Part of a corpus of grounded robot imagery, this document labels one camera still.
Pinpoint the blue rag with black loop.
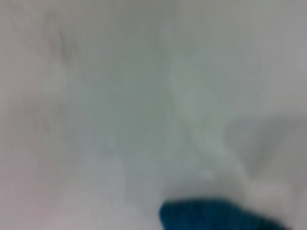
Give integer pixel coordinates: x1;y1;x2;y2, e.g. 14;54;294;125
159;195;295;230

